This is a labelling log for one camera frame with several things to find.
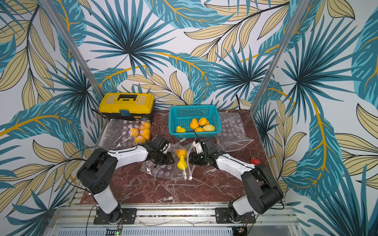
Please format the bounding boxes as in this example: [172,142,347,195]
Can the orange pear from bag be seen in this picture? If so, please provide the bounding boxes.
[190,118,199,130]

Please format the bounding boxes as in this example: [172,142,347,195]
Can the yellow fruit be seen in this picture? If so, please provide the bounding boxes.
[195,127,205,133]

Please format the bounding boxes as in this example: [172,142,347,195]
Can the yellow pear long neck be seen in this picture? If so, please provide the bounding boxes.
[177,155,188,170]

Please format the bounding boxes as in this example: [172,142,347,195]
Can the clear zip-top bag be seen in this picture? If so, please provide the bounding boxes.
[215,112,254,152]

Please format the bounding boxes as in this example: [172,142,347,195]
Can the dotted zip-top bag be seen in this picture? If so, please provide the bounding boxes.
[98,119,151,150]
[140,143,195,181]

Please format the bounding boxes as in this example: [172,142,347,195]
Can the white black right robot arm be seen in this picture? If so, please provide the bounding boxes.
[188,139,284,224]

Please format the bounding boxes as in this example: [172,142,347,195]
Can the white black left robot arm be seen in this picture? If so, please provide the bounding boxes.
[77,135,174,224]

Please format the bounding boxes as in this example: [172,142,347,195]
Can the orange fruits in left bag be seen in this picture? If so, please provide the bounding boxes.
[129,121,151,145]

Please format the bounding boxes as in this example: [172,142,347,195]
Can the teal plastic basket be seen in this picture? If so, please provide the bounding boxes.
[168,105,222,139]

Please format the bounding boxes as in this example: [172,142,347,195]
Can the yellow black toolbox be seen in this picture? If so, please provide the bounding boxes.
[98,93,155,121]

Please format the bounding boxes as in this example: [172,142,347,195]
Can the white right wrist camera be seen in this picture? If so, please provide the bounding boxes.
[193,141,204,154]

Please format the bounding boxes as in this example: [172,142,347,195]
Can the right aluminium frame post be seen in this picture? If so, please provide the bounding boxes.
[250,0,310,115]

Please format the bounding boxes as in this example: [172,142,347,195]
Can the aluminium frame post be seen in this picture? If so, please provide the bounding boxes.
[39,0,104,99]
[250,0,310,115]

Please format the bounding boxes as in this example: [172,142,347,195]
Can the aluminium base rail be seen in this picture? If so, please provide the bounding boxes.
[44,202,304,236]

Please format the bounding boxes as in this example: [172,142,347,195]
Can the left aluminium frame post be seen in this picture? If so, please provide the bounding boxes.
[39,0,104,99]

